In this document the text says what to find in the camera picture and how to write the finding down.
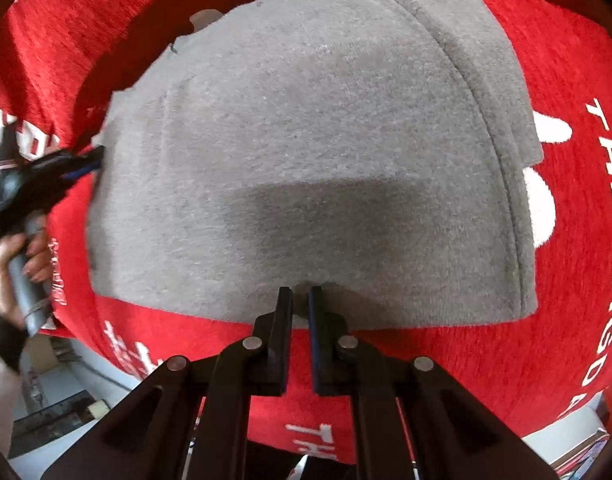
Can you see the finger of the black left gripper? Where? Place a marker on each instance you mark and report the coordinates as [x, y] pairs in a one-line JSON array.
[[67, 165]]

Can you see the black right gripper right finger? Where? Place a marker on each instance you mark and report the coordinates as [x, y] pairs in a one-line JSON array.
[[411, 419]]

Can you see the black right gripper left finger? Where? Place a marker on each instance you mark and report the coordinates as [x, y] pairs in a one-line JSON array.
[[188, 419]]

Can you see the grey small shirt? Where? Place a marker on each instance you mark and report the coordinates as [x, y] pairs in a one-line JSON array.
[[375, 148]]

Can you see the person's left hand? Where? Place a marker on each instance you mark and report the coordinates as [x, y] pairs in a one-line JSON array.
[[38, 269]]

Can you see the red blanket with white lettering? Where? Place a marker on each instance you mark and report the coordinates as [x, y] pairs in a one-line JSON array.
[[61, 61]]

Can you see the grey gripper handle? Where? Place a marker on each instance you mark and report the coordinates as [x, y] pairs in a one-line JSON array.
[[33, 298]]

